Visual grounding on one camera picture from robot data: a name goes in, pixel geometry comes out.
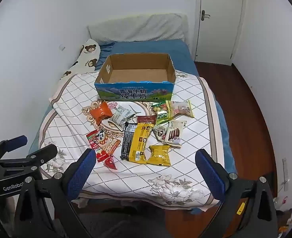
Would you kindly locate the grey white snack packet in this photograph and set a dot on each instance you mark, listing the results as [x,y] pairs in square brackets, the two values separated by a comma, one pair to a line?
[120,116]

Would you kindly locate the red cartoon snack packet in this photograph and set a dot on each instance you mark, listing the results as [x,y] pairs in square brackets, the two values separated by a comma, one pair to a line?
[103,142]

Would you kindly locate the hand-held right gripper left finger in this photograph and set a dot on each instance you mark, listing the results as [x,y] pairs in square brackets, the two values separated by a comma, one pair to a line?
[82,169]

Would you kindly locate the small white snack packet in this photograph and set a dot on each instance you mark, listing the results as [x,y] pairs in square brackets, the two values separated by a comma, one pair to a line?
[159,132]

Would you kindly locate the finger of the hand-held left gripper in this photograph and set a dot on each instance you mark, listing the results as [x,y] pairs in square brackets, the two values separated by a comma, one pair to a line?
[14,141]
[44,153]

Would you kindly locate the green candy packet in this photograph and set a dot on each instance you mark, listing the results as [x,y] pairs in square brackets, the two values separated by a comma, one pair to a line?
[160,114]

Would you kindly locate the small red snack packet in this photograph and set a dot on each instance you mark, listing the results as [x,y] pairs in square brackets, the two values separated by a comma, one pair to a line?
[110,163]

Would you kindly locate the dark red snack packet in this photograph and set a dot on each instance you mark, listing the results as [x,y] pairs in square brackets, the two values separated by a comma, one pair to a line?
[146,119]

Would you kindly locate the orange snack packet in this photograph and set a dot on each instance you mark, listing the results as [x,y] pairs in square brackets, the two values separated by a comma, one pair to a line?
[100,111]

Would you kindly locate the cardboard box blue print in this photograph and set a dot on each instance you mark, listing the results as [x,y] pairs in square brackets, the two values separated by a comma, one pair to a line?
[136,93]

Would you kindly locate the white floral checked blanket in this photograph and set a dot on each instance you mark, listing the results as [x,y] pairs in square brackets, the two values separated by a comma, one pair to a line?
[185,153]

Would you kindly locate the white door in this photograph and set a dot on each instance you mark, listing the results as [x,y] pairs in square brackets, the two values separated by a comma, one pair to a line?
[220,29]

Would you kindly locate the small yellow snack packet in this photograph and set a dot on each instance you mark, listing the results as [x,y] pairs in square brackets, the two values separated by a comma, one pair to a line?
[158,156]

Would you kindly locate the white chocolate wafer packet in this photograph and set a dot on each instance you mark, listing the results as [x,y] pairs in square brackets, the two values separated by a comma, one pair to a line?
[174,133]

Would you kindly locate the bear print pillow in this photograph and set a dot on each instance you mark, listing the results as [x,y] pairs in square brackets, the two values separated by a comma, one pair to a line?
[86,57]

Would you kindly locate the large yellow snack packet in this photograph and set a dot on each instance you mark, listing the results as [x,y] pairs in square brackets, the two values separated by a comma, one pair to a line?
[141,143]

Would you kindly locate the white wall power strip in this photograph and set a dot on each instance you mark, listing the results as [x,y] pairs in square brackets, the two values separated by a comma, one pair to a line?
[285,173]

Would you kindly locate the bed with blue sheet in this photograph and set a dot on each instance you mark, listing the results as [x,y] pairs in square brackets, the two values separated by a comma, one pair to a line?
[148,47]

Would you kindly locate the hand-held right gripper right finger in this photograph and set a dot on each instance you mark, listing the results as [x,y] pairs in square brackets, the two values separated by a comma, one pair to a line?
[210,176]

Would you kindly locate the clear yellow-edged snack packet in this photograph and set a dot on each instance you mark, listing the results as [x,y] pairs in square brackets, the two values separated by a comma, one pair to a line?
[180,109]

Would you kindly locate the black snack packet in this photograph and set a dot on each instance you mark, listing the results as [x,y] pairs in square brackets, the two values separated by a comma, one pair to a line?
[127,141]

